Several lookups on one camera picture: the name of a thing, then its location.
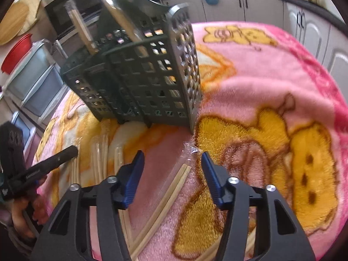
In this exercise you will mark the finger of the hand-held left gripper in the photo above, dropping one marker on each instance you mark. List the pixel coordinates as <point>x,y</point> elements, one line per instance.
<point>54,161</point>

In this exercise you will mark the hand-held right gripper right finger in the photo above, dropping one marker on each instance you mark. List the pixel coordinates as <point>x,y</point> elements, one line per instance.
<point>212,180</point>

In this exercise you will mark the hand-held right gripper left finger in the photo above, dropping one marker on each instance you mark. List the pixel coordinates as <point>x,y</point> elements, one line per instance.
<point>134,175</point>

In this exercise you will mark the plastic-wrapped chopstick pair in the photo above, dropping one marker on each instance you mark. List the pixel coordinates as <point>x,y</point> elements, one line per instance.
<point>81,30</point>
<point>176,193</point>

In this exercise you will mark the pile of wooden chopsticks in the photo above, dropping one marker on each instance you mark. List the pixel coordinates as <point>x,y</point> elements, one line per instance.
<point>98,163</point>

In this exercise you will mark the dark green utensil basket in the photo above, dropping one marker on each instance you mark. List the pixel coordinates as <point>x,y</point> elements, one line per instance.
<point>141,87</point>

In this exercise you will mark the wooden chopstick pair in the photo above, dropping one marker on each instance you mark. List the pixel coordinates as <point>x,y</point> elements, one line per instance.
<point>122,24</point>

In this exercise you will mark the person's left hand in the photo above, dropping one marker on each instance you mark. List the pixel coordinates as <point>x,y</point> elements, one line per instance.
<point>19,217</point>

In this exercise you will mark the clear plastic drawer unit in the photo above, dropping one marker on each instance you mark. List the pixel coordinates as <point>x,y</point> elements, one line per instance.
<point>35,87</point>

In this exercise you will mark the red plastic basin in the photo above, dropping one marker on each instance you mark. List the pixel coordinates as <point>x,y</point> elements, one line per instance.
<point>16,54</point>

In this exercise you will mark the pink printed blanket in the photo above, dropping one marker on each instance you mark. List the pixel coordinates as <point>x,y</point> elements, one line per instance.
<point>258,87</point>

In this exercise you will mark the round wooden board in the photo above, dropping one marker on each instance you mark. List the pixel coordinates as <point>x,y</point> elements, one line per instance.
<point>16,21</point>

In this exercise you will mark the black microwave oven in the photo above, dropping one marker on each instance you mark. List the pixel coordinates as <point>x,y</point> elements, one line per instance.
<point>62,13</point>

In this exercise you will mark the white base cabinets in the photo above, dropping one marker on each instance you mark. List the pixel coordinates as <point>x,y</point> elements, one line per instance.
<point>261,8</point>

